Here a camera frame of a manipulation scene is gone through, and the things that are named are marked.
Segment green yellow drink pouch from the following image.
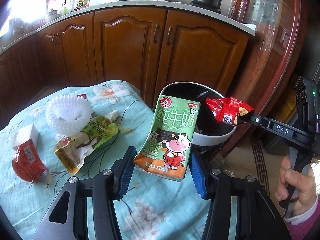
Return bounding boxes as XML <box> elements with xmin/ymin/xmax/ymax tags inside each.
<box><xmin>54</xmin><ymin>110</ymin><xmax>120</xmax><ymax>175</ymax></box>

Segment red snack wrapper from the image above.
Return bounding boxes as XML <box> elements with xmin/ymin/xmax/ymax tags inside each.
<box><xmin>206</xmin><ymin>97</ymin><xmax>254</xmax><ymax>126</ymax></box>

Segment floral light blue tablecloth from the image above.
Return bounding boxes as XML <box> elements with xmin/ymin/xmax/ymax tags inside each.
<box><xmin>1</xmin><ymin>81</ymin><xmax>210</xmax><ymax>239</ymax></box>

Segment wooden lower kitchen cabinets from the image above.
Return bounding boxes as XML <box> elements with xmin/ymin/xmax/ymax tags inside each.
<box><xmin>1</xmin><ymin>5</ymin><xmax>250</xmax><ymax>127</ymax></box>

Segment white rim black trash bin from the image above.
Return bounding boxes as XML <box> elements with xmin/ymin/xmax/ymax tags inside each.
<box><xmin>158</xmin><ymin>81</ymin><xmax>237</xmax><ymax>147</ymax></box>

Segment red white milk carton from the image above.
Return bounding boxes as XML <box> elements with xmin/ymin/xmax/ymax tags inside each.
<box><xmin>76</xmin><ymin>94</ymin><xmax>87</xmax><ymax>100</ymax></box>

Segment condiment bottles on counter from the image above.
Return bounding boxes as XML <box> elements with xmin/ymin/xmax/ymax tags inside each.
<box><xmin>73</xmin><ymin>0</ymin><xmax>89</xmax><ymax>11</ymax></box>

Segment person's right hand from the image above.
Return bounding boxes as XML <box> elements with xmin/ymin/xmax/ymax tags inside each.
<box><xmin>275</xmin><ymin>155</ymin><xmax>317</xmax><ymax>216</ymax></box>

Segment small lidded pot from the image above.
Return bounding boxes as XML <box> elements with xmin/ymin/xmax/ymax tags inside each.
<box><xmin>46</xmin><ymin>9</ymin><xmax>60</xmax><ymax>23</ymax></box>

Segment white foam block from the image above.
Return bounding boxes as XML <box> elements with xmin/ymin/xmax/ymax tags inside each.
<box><xmin>12</xmin><ymin>124</ymin><xmax>39</xmax><ymax>151</ymax></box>

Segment wooden glass door frame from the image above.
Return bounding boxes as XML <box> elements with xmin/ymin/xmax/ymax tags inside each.
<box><xmin>220</xmin><ymin>0</ymin><xmax>311</xmax><ymax>158</ymax></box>

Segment white foam fruit net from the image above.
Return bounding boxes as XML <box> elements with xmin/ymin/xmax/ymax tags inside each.
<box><xmin>46</xmin><ymin>95</ymin><xmax>92</xmax><ymax>137</ymax></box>

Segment green milk carton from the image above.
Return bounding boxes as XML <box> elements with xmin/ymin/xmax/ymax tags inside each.
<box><xmin>133</xmin><ymin>95</ymin><xmax>201</xmax><ymax>182</ymax></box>

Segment red barcode snack packet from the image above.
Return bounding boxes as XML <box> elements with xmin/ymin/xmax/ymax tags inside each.
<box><xmin>12</xmin><ymin>139</ymin><xmax>47</xmax><ymax>183</ymax></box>

